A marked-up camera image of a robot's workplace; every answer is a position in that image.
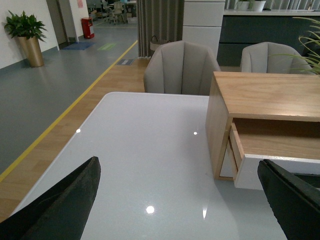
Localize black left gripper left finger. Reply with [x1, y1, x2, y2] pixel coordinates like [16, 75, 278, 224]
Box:
[0, 156, 101, 240]

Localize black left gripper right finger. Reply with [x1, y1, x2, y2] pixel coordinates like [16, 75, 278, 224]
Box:
[257, 159, 320, 240]

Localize white-front wooden drawer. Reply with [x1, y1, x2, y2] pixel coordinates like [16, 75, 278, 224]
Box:
[227, 118, 320, 190]

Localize wooden drawer cabinet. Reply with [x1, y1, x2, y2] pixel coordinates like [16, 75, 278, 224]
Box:
[205, 72, 320, 182]

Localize grey armchair right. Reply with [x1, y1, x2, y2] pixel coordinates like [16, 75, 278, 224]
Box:
[240, 42, 313, 75]

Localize grey armchair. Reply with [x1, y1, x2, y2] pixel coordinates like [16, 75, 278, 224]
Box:
[143, 40, 221, 96]
[240, 42, 313, 75]

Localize spider plant green leaves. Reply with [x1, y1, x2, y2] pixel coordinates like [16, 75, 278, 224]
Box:
[268, 17, 320, 75]

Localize dark grey counter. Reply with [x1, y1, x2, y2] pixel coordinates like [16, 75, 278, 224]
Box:
[217, 10, 320, 67]

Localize grey armchair left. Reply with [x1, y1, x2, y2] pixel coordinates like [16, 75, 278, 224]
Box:
[143, 40, 221, 96]

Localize potted plant gold pot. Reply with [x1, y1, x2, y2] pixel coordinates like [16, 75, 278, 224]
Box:
[4, 10, 46, 68]

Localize woven basket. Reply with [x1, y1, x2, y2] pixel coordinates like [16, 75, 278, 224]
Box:
[149, 35, 172, 57]

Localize red box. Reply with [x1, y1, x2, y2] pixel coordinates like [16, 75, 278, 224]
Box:
[81, 17, 95, 39]

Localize white planter pot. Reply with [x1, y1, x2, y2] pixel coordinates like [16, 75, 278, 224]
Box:
[251, 0, 266, 12]

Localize white pillar cabinet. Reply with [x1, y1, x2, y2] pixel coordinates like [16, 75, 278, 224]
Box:
[182, 0, 225, 56]

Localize office chair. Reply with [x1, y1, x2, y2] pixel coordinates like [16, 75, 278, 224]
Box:
[112, 1, 125, 24]

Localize grey curtain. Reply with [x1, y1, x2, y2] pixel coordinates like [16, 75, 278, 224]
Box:
[136, 0, 185, 58]

